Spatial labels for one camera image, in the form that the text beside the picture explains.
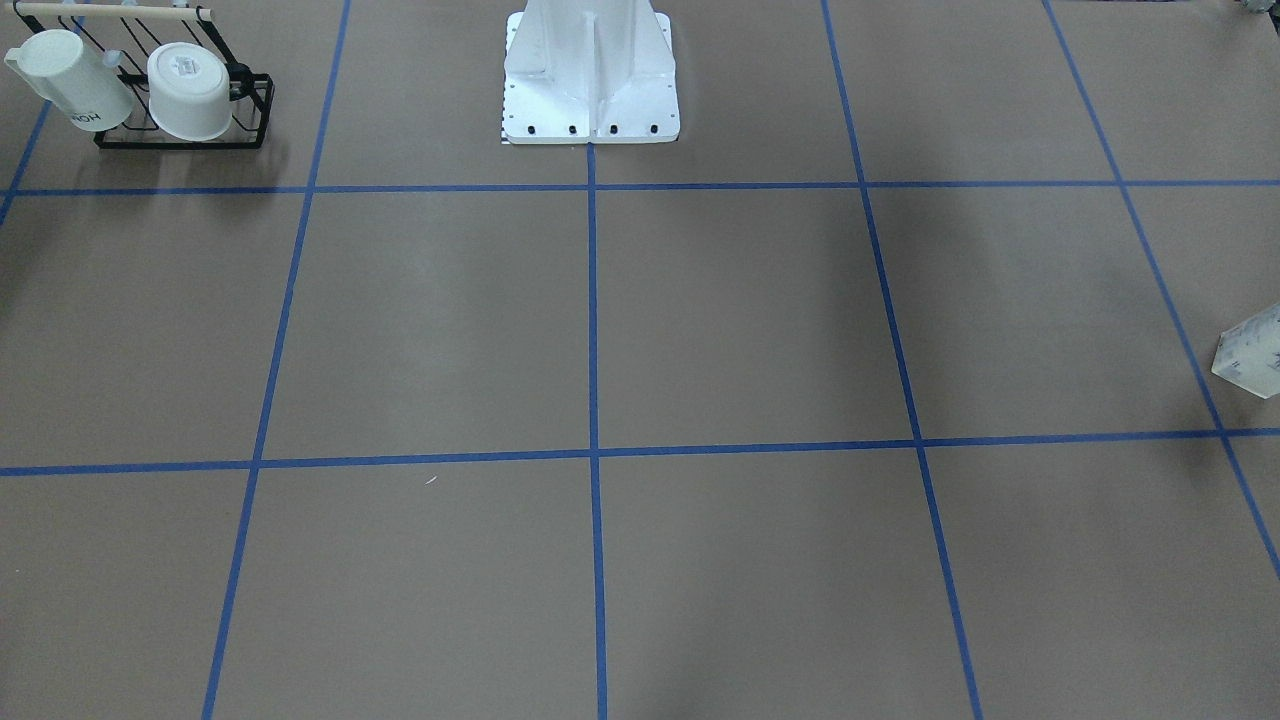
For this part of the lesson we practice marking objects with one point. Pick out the black wire cup rack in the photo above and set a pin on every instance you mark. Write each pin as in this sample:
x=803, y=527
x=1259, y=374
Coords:
x=139, y=75

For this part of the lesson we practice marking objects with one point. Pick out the blue milk carton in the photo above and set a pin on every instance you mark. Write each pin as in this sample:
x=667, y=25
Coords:
x=1247, y=355

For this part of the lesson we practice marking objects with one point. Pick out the white mug with handle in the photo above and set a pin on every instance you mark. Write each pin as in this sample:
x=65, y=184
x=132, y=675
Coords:
x=61, y=69

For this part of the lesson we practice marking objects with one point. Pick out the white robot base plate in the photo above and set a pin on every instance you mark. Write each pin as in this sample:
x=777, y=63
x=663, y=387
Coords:
x=589, y=72

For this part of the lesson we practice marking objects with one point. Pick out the white ribbed cup on rack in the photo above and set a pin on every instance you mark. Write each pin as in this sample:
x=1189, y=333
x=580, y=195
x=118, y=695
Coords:
x=189, y=91

